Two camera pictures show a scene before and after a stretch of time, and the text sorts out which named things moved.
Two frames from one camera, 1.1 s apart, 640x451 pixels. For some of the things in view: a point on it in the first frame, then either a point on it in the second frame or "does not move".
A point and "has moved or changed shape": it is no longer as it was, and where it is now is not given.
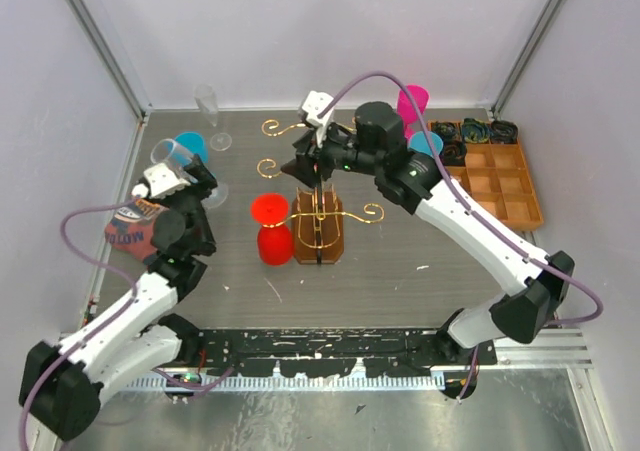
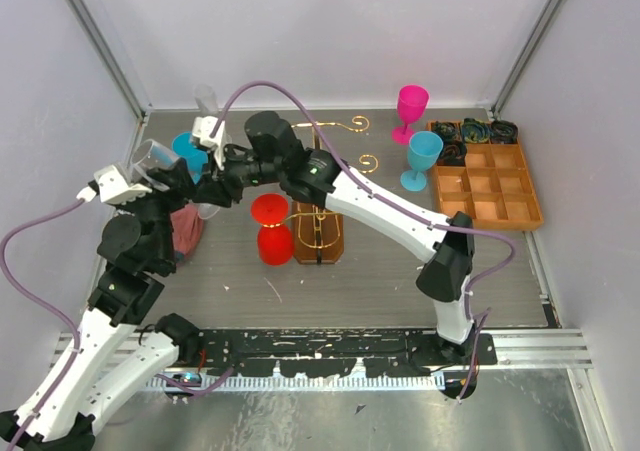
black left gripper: x=203 y=187 to x=178 y=178
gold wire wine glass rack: x=317 y=214 does not move
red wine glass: x=275 y=239 does not move
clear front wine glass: x=170 y=153 has moved or changed shape
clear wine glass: x=207 y=99 does not move
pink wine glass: x=409 y=112 does not move
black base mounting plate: x=331 y=352 does not move
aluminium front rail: x=561 y=350 does not move
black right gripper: x=310 y=154 to x=219 y=193
